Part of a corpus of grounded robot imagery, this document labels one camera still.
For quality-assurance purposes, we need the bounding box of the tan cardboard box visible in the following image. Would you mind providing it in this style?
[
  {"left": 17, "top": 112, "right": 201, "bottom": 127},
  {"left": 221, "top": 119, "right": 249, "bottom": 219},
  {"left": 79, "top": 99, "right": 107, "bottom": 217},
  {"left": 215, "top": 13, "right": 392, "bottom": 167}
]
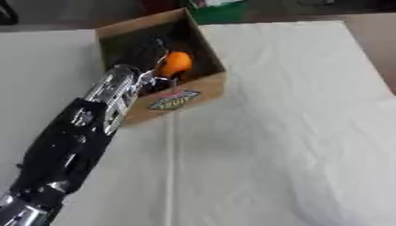
[{"left": 93, "top": 7, "right": 229, "bottom": 128}]

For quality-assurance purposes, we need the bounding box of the green box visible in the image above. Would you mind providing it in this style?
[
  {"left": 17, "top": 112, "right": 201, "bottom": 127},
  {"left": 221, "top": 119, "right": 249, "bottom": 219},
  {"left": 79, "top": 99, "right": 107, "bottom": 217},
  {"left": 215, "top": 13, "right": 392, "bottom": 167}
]
[{"left": 186, "top": 0, "right": 251, "bottom": 25}]

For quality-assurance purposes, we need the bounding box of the orange toy fruit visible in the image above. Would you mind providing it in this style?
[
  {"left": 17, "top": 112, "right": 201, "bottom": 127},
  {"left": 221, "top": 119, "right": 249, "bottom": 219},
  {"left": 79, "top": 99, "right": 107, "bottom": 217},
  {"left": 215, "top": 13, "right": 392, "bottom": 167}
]
[{"left": 156, "top": 51, "right": 195, "bottom": 79}]

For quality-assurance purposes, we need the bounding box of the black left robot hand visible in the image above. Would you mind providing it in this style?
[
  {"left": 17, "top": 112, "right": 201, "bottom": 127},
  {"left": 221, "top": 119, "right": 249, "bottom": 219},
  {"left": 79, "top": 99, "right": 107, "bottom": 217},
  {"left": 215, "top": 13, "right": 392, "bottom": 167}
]
[{"left": 114, "top": 36, "right": 195, "bottom": 93}]

